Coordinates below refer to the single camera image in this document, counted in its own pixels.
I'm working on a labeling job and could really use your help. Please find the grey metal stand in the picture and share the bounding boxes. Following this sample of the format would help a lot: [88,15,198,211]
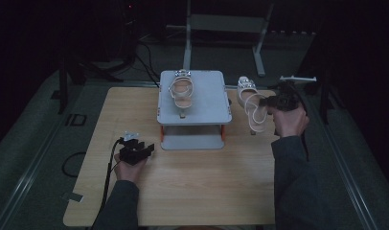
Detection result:
[182,0,276,79]

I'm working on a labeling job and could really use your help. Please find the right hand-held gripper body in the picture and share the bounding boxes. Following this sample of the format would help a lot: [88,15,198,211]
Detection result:
[272,75,318,113]

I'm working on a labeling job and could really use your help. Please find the person's left hand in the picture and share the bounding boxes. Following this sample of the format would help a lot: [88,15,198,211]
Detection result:
[113,154,149,184]

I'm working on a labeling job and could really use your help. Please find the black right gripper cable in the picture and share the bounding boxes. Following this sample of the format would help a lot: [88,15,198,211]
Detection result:
[296,90,311,163]

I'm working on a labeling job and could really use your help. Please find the grey shoe rack orange posts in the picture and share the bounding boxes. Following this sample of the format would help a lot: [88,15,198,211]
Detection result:
[156,70,234,151]

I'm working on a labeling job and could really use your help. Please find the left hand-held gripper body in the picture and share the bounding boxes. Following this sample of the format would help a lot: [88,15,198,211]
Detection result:
[118,129,147,167]

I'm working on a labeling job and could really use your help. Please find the grey tape strip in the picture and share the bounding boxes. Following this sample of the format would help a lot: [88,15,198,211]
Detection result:
[61,191,85,204]

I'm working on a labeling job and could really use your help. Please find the black floor cables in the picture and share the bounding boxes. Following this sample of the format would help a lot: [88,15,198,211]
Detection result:
[131,39,161,88]

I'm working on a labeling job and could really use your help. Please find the person's right hand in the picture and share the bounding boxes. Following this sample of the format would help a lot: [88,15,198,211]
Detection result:
[266,104,310,139]

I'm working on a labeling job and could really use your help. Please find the black stand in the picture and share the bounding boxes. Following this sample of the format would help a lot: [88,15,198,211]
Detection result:
[56,47,88,115]

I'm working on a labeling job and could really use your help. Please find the black cable loop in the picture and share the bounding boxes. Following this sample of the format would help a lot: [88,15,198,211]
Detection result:
[60,150,88,178]

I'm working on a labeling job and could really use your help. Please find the white high-heel sandal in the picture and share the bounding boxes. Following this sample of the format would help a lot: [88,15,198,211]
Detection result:
[168,68,195,120]
[236,76,270,136]

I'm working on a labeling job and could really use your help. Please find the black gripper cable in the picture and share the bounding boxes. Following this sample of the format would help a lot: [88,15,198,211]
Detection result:
[89,137,124,230]
[296,90,311,163]

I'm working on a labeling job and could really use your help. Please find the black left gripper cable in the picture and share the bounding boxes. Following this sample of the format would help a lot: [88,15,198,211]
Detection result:
[89,137,124,230]

